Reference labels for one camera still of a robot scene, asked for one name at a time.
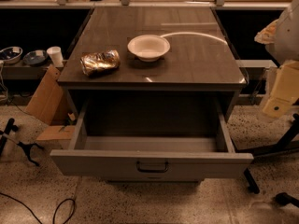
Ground crumpled golden chip bag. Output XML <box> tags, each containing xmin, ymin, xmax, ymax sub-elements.
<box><xmin>80</xmin><ymin>49</ymin><xmax>121</xmax><ymax>77</ymax></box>

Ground dark blue bowl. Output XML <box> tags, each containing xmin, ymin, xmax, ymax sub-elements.
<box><xmin>22</xmin><ymin>49</ymin><xmax>48</xmax><ymax>67</ymax></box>

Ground grey top drawer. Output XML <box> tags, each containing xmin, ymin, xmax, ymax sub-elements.
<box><xmin>50</xmin><ymin>101</ymin><xmax>253</xmax><ymax>182</ymax></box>

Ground black floor cable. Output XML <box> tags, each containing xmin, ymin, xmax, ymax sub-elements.
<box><xmin>0</xmin><ymin>191</ymin><xmax>77</xmax><ymax>224</ymax></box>

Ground grey drawer cabinet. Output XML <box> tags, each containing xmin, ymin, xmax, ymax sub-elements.
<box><xmin>59</xmin><ymin>6</ymin><xmax>247</xmax><ymax>117</ymax></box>

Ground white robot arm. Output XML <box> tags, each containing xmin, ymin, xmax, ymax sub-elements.
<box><xmin>254</xmin><ymin>0</ymin><xmax>299</xmax><ymax>119</ymax></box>

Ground white bowl on shelf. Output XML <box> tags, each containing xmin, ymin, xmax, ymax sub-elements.
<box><xmin>0</xmin><ymin>47</ymin><xmax>22</xmax><ymax>64</ymax></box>

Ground white foam cup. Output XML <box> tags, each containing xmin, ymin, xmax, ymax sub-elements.
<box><xmin>47</xmin><ymin>47</ymin><xmax>64</xmax><ymax>67</ymax></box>

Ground black tripod stand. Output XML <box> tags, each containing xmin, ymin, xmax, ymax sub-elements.
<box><xmin>0</xmin><ymin>118</ymin><xmax>44</xmax><ymax>166</ymax></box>

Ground white foam bowl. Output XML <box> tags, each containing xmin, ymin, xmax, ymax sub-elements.
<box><xmin>127</xmin><ymin>35</ymin><xmax>170</xmax><ymax>62</ymax></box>

